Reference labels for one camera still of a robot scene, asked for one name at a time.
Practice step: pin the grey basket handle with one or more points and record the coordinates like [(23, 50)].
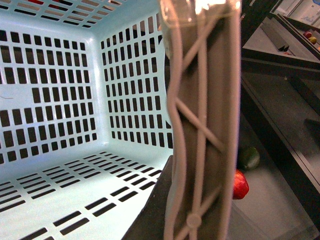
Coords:
[(202, 39)]

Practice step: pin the light blue plastic basket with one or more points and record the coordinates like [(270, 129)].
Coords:
[(84, 130)]

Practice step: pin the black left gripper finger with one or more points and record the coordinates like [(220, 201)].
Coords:
[(150, 222)]

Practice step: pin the black display tray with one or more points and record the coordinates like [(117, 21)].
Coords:
[(276, 46)]

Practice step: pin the red apple on table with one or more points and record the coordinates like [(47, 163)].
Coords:
[(240, 186)]

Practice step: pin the green avocado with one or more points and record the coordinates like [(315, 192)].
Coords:
[(248, 158)]

